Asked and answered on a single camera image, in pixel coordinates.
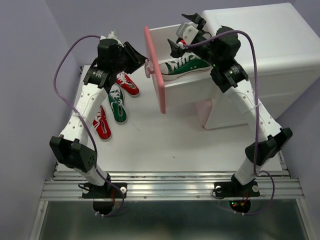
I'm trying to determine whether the red sneaker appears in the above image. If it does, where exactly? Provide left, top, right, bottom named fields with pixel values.
left=116, top=72, right=140, bottom=98
left=92, top=105, right=112, bottom=141

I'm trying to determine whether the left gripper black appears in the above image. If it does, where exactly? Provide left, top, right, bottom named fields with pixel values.
left=113, top=41, right=150, bottom=75

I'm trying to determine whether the white shoe cabinet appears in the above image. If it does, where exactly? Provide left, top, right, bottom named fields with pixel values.
left=202, top=3, right=320, bottom=119

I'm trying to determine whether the green sneaker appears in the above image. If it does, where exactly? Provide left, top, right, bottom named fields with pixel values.
left=108, top=84, right=128, bottom=125
left=159, top=53, right=211, bottom=81

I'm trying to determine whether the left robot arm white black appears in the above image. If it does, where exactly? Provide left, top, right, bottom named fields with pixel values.
left=49, top=36, right=146, bottom=199

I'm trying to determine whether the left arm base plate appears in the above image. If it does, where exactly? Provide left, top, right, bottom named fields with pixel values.
left=78, top=182, right=128, bottom=218

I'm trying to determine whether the aluminium mounting rail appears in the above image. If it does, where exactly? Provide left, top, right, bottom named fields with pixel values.
left=40, top=160, right=305, bottom=201

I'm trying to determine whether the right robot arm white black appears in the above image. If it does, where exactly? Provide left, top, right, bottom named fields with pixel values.
left=168, top=13, right=293, bottom=199

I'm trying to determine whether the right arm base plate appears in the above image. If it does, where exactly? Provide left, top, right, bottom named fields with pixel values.
left=211, top=181, right=260, bottom=215

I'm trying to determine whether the red sneaker near left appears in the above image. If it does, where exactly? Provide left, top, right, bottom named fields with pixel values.
left=92, top=105, right=112, bottom=141

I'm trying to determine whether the red sneaker far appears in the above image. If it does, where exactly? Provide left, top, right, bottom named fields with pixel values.
left=116, top=72, right=140, bottom=98

